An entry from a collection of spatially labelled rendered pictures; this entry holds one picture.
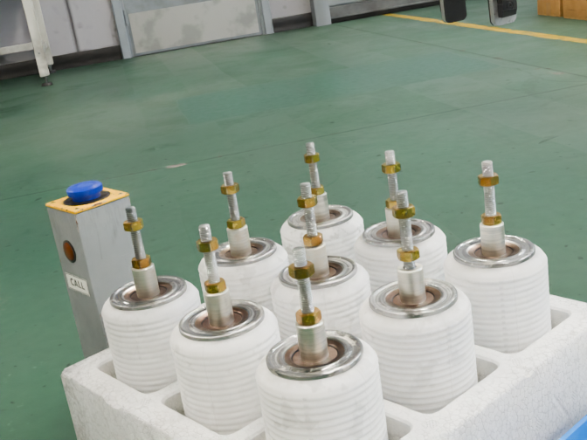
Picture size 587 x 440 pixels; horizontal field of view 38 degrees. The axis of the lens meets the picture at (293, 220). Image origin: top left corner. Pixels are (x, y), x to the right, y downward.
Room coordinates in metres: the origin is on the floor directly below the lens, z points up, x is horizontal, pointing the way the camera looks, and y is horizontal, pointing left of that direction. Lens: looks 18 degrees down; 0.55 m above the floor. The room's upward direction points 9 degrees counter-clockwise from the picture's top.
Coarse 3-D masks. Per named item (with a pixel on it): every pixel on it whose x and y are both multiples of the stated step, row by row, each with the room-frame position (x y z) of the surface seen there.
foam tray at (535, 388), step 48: (576, 336) 0.68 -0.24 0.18; (96, 384) 0.73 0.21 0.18; (480, 384) 0.63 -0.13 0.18; (528, 384) 0.63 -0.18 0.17; (576, 384) 0.68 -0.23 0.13; (96, 432) 0.73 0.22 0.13; (144, 432) 0.66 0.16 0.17; (192, 432) 0.62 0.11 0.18; (240, 432) 0.61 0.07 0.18; (432, 432) 0.57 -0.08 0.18; (480, 432) 0.59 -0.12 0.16; (528, 432) 0.63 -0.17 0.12
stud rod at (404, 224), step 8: (400, 192) 0.66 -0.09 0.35; (400, 200) 0.66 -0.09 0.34; (400, 208) 0.66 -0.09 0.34; (400, 224) 0.66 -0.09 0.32; (408, 224) 0.66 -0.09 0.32; (400, 232) 0.66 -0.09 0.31; (408, 232) 0.66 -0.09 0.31; (408, 240) 0.66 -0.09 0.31; (408, 248) 0.66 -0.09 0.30; (408, 264) 0.66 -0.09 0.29
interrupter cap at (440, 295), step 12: (384, 288) 0.69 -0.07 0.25; (396, 288) 0.68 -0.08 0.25; (432, 288) 0.67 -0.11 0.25; (444, 288) 0.67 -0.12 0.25; (372, 300) 0.66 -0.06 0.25; (384, 300) 0.66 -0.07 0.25; (396, 300) 0.66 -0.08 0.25; (432, 300) 0.65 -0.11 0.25; (444, 300) 0.64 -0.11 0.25; (456, 300) 0.64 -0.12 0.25; (384, 312) 0.64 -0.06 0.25; (396, 312) 0.64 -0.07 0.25; (408, 312) 0.63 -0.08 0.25; (420, 312) 0.63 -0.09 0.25; (432, 312) 0.62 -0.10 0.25
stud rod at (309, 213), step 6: (300, 186) 0.75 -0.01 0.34; (306, 186) 0.75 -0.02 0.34; (306, 192) 0.75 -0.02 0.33; (306, 210) 0.75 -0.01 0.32; (312, 210) 0.75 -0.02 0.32; (306, 216) 0.75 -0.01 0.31; (312, 216) 0.75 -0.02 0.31; (306, 222) 0.75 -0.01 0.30; (312, 222) 0.75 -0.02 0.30; (306, 228) 0.75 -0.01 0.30; (312, 228) 0.75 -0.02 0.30; (312, 234) 0.75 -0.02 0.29; (312, 246) 0.75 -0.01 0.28
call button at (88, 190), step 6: (72, 186) 0.93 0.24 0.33; (78, 186) 0.92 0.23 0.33; (84, 186) 0.92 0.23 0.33; (90, 186) 0.92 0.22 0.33; (96, 186) 0.92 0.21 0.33; (66, 192) 0.92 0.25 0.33; (72, 192) 0.91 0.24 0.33; (78, 192) 0.91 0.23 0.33; (84, 192) 0.91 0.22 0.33; (90, 192) 0.91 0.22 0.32; (96, 192) 0.91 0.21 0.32; (72, 198) 0.92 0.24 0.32; (78, 198) 0.91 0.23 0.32; (84, 198) 0.91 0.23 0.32; (90, 198) 0.91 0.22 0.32
